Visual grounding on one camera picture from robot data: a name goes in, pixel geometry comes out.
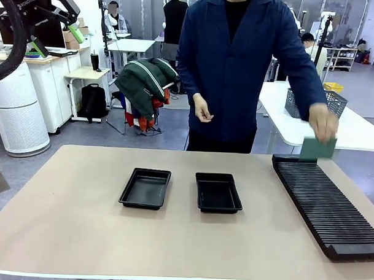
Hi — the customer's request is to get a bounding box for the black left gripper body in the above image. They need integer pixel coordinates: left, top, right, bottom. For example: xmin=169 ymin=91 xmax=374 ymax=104
xmin=8 ymin=0 xmax=57 ymax=30

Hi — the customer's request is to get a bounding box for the black ESD tray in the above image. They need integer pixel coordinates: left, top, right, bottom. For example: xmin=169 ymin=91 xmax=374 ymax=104
xmin=193 ymin=172 xmax=245 ymax=215
xmin=118 ymin=166 xmax=172 ymax=211

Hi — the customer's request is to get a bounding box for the green perforated circuit board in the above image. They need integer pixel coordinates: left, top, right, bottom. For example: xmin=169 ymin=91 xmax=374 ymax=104
xmin=298 ymin=136 xmax=338 ymax=164

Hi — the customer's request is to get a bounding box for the left forearm in navy sleeve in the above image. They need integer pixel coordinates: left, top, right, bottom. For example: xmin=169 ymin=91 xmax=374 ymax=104
xmin=294 ymin=54 xmax=329 ymax=123

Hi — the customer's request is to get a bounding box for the right forearm in navy sleeve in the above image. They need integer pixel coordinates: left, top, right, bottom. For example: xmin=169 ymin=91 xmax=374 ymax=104
xmin=175 ymin=50 xmax=206 ymax=100

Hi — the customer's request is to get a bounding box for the person's right hand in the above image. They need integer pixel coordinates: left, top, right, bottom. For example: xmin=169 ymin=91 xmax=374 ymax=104
xmin=192 ymin=93 xmax=215 ymax=123

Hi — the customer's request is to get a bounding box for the person's left hand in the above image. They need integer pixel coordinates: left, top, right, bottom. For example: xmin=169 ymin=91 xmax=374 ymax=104
xmin=308 ymin=103 xmax=340 ymax=144

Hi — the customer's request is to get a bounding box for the black monitor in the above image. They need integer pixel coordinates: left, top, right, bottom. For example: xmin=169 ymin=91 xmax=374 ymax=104
xmin=0 ymin=7 xmax=68 ymax=49

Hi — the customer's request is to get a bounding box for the small white rolling table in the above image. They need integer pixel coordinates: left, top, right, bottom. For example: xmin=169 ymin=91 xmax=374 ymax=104
xmin=63 ymin=66 xmax=112 ymax=125

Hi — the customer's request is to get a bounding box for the seated person in grey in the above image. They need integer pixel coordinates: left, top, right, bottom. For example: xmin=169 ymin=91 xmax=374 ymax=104
xmin=104 ymin=0 xmax=130 ymax=41

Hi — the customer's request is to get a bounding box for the white desk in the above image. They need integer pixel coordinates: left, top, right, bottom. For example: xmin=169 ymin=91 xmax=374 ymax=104
xmin=107 ymin=38 xmax=157 ymax=72

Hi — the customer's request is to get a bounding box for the white air purifier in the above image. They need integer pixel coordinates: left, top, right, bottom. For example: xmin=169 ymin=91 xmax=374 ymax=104
xmin=0 ymin=59 xmax=55 ymax=159

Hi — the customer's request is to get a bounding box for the black backpack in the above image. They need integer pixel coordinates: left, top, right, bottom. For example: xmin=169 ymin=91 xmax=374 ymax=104
xmin=77 ymin=82 xmax=109 ymax=125

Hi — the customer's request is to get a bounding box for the dark green striped jacket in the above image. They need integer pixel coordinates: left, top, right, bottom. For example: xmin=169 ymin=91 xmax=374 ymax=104
xmin=113 ymin=56 xmax=181 ymax=122

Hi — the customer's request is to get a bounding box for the standing person in black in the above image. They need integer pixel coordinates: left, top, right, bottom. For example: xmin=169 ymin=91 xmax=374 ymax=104
xmin=162 ymin=0 xmax=189 ymax=45

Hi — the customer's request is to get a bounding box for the red orange garment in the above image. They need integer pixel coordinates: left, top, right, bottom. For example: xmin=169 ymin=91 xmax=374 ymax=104
xmin=124 ymin=87 xmax=171 ymax=137

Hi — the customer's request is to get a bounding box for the person in navy coat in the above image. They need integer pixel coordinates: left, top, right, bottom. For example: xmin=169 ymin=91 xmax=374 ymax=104
xmin=173 ymin=0 xmax=333 ymax=157

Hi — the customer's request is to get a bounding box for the seated person in beige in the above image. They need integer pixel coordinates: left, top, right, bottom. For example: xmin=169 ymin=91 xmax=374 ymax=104
xmin=299 ymin=32 xmax=329 ymax=75

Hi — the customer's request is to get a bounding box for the black tripod stand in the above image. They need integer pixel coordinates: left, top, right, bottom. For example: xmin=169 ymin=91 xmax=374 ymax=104
xmin=313 ymin=14 xmax=335 ymax=81

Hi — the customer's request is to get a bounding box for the yellow box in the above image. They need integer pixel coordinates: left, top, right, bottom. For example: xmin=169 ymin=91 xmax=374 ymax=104
xmin=322 ymin=82 xmax=345 ymax=94

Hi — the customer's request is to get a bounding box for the wooden shelf rack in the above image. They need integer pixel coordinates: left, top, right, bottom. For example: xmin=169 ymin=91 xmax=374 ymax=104
xmin=326 ymin=46 xmax=359 ymax=72

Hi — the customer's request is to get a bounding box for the black slotted board rack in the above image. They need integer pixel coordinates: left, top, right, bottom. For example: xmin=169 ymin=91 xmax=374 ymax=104
xmin=268 ymin=153 xmax=374 ymax=263

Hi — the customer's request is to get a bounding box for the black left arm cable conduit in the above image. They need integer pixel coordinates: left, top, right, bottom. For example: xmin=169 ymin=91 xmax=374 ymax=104
xmin=0 ymin=0 xmax=29 ymax=85

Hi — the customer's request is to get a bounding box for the metal frame chair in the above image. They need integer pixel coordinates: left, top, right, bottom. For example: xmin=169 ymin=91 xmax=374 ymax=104
xmin=106 ymin=90 xmax=130 ymax=136

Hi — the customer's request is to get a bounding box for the grey wire basket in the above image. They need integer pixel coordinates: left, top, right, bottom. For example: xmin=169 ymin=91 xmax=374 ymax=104
xmin=284 ymin=87 xmax=349 ymax=122

